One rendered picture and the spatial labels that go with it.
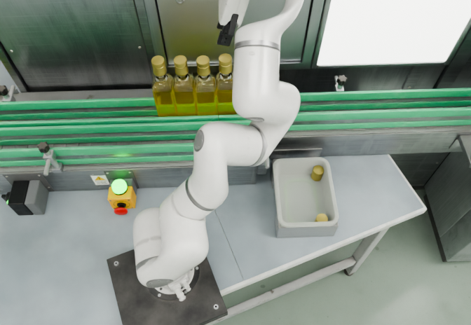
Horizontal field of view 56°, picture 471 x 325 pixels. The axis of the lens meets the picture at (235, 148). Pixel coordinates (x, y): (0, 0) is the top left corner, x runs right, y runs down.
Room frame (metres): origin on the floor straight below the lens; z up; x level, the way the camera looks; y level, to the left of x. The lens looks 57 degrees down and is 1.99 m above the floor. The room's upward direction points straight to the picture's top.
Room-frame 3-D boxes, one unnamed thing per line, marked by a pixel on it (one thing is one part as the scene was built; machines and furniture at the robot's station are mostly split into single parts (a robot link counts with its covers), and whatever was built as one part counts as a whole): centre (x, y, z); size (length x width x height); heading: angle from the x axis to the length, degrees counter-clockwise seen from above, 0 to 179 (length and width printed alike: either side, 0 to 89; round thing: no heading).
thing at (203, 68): (0.80, 0.08, 1.14); 0.04 x 0.04 x 0.04
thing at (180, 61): (0.80, 0.14, 1.14); 0.04 x 0.04 x 0.04
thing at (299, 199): (0.59, -0.20, 0.80); 0.22 x 0.17 x 0.09; 2
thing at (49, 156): (0.61, 0.51, 0.94); 0.07 x 0.04 x 0.13; 2
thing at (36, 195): (0.59, 0.62, 0.79); 0.08 x 0.08 x 0.08; 2
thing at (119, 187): (0.60, 0.34, 0.84); 0.05 x 0.05 x 0.03
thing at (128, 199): (0.60, 0.34, 0.79); 0.07 x 0.07 x 0.07; 2
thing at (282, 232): (0.62, -0.20, 0.79); 0.27 x 0.17 x 0.08; 2
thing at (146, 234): (0.37, 0.18, 1.01); 0.13 x 0.10 x 0.16; 12
